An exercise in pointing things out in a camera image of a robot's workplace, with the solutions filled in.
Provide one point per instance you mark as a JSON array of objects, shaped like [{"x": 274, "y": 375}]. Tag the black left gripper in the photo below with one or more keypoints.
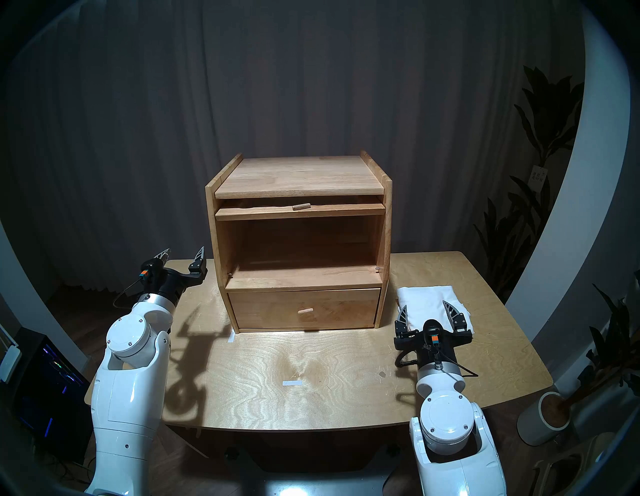
[{"x": 170, "y": 285}]

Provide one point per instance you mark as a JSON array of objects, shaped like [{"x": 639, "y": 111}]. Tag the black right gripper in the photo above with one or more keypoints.
[{"x": 437, "y": 356}]

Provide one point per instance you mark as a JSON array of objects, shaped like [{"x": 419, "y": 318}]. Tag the white shirt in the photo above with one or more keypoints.
[{"x": 427, "y": 300}]

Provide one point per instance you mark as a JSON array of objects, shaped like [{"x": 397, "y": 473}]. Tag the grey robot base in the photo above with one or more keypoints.
[{"x": 325, "y": 487}]

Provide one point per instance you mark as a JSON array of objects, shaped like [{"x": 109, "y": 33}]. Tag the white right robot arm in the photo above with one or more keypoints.
[{"x": 450, "y": 425}]

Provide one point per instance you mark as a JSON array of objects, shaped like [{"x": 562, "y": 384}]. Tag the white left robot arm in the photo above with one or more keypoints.
[{"x": 130, "y": 380}]

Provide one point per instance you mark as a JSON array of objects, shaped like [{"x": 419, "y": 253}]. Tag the white round plant pot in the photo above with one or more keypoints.
[{"x": 532, "y": 425}]

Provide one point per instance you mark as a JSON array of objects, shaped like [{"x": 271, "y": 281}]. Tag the wooden cabinet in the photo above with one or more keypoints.
[{"x": 300, "y": 175}]

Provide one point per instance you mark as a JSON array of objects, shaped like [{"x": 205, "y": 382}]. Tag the white curved partition panel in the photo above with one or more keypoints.
[
  {"x": 590, "y": 175},
  {"x": 25, "y": 300}
]

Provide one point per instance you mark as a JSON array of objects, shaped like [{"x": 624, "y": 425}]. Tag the white plant label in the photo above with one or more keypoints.
[{"x": 539, "y": 178}]

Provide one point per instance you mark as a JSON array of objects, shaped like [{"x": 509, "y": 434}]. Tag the black computer tower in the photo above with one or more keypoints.
[{"x": 50, "y": 390}]

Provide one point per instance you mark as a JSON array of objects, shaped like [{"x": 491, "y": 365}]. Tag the dark spiky potted plant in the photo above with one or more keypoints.
[{"x": 617, "y": 340}]

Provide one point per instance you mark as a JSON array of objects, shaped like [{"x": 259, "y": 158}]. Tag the white box device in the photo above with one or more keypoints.
[{"x": 10, "y": 362}]

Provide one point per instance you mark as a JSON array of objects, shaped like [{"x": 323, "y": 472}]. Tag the wooden stool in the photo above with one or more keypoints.
[{"x": 590, "y": 442}]

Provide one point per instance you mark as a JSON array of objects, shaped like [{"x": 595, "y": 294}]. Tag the grey pleated curtain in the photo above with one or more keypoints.
[{"x": 300, "y": 75}]

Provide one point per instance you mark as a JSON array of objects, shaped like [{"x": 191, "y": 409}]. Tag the tall dark leafy plant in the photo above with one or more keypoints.
[{"x": 545, "y": 120}]

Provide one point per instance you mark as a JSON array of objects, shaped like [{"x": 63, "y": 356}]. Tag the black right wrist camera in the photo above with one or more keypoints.
[{"x": 432, "y": 330}]

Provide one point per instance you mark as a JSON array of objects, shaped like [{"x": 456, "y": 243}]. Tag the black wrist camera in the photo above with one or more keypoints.
[
  {"x": 150, "y": 267},
  {"x": 432, "y": 330}
]

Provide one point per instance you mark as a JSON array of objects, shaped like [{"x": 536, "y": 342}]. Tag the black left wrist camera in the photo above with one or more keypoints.
[{"x": 150, "y": 267}]

